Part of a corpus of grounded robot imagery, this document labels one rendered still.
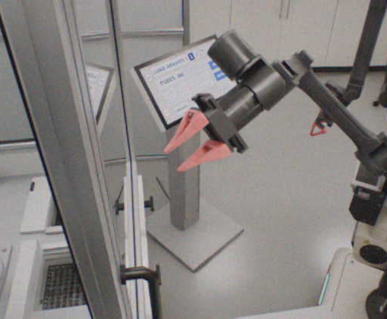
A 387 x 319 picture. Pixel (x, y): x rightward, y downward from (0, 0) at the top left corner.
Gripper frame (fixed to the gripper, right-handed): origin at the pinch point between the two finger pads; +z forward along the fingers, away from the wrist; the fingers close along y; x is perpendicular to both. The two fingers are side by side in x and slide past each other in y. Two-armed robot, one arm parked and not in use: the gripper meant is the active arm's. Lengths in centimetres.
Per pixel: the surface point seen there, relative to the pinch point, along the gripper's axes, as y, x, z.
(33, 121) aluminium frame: 16.5, 21.9, 9.9
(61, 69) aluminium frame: 18.2, 24.9, 5.5
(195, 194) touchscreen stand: -73, -167, -14
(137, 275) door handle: -6.8, 7.5, 14.3
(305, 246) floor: -139, -148, -46
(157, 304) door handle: -13.8, 4.4, 15.6
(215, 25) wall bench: -14, -315, -142
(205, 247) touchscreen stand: -102, -162, 1
